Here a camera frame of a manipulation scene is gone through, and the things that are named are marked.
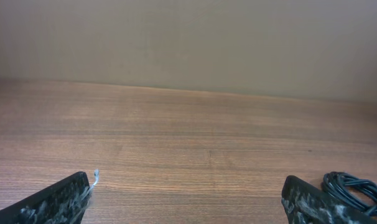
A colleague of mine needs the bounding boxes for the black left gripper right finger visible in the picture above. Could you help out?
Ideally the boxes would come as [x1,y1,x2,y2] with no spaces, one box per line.
[281,175,377,224]

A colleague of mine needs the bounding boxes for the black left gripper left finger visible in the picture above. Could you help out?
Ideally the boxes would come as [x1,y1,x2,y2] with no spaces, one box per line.
[0,171,91,224]

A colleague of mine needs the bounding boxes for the black USB cable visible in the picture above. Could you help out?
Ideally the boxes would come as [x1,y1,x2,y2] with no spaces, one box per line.
[320,171,377,218]

